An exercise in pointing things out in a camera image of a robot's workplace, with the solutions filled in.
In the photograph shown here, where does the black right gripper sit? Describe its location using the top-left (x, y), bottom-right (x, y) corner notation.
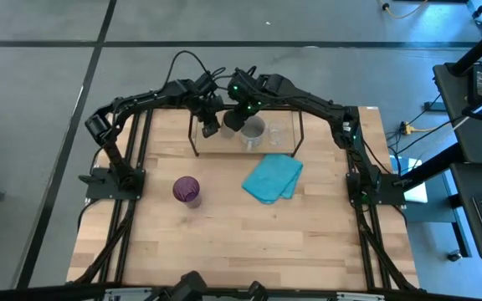
top-left (223, 66), bottom-right (276, 133)

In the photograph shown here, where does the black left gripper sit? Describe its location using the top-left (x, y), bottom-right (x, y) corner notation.
top-left (182, 73), bottom-right (226, 140)

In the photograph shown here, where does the grey patterned ceramic mug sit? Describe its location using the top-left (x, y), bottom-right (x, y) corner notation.
top-left (239, 115), bottom-right (267, 154)

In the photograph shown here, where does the clear glass cup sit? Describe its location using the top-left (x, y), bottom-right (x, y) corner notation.
top-left (268, 120), bottom-right (288, 147)

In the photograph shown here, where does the purple faceted plastic tumbler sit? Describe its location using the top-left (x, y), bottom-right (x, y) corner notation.
top-left (172, 175), bottom-right (203, 209)

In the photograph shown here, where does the teal cloth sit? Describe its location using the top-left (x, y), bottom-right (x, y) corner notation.
top-left (241, 152), bottom-right (305, 206)

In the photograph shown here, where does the yellow power plug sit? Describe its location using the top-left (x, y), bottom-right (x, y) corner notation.
top-left (399, 120), bottom-right (420, 135)

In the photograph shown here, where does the black diagonal pole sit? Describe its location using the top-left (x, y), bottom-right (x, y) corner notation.
top-left (449, 14), bottom-right (482, 77)
top-left (393, 143), bottom-right (464, 191)

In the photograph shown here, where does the black desk with keyboard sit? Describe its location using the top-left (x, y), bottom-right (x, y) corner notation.
top-left (449, 161), bottom-right (482, 263)

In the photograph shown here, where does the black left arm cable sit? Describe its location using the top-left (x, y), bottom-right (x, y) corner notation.
top-left (163, 49), bottom-right (226, 91)

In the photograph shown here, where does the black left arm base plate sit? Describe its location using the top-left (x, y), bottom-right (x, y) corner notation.
top-left (85, 166), bottom-right (146, 201)

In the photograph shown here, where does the black leader arm handle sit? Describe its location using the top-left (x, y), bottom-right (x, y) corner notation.
top-left (156, 270), bottom-right (209, 301)
top-left (245, 280), bottom-right (269, 301)

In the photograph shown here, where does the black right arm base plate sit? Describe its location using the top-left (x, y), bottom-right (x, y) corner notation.
top-left (346, 172), bottom-right (407, 207)

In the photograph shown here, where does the black table frame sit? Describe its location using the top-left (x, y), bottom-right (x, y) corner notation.
top-left (67, 101), bottom-right (420, 293)

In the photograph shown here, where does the orange cable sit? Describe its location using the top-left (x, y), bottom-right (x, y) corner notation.
top-left (377, 0), bottom-right (429, 20)

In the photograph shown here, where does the black overhead frame bar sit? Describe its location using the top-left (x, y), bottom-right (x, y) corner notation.
top-left (0, 282), bottom-right (482, 301)

